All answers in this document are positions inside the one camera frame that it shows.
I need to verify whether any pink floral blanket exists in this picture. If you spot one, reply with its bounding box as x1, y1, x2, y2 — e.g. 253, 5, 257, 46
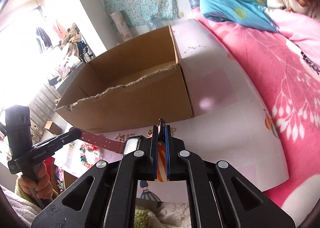
191, 8, 319, 227

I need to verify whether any clothes pile on rack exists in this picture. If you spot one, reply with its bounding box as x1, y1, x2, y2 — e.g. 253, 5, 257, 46
59, 23, 81, 57

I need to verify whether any pink strap digital watch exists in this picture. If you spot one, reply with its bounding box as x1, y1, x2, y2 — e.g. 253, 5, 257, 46
79, 118, 168, 157

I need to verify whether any brown cardboard box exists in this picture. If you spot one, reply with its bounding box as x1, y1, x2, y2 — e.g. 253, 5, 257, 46
56, 26, 194, 133

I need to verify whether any small brown box on floor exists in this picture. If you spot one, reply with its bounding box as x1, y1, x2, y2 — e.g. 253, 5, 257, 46
44, 121, 63, 135

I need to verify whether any rolled white paper tube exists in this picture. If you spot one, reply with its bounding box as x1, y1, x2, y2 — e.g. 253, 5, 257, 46
111, 11, 133, 42

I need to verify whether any grey desk with clutter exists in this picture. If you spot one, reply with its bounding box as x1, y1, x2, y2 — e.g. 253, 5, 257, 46
48, 62, 85, 95

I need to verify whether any blue patterned pillow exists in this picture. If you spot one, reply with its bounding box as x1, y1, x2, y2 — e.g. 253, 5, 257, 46
200, 0, 278, 33

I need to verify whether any gold clasp charm cluster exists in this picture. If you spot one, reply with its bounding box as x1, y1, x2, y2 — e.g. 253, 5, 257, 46
117, 129, 153, 142

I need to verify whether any person's left hand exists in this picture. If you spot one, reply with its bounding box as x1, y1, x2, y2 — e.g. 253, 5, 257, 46
17, 162, 53, 200

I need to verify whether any colourful bead bracelet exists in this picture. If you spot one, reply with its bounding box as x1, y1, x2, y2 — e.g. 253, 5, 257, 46
77, 143, 101, 169

